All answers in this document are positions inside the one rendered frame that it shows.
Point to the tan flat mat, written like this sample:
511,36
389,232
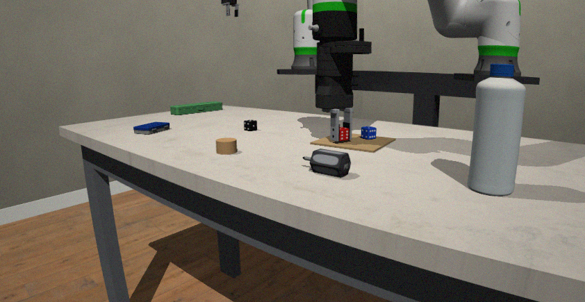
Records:
356,143

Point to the white plastic bottle with blue cap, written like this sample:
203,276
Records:
499,109

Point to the black die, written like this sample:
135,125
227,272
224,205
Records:
250,125

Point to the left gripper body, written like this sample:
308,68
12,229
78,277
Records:
335,29

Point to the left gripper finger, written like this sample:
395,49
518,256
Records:
335,126
347,119

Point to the red die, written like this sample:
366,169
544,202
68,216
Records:
344,134

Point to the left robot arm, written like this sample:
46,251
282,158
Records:
495,23

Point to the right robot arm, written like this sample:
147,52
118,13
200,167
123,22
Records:
305,47

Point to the blue die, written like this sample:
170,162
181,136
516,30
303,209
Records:
368,132

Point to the tan cylinder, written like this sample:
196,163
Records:
226,146

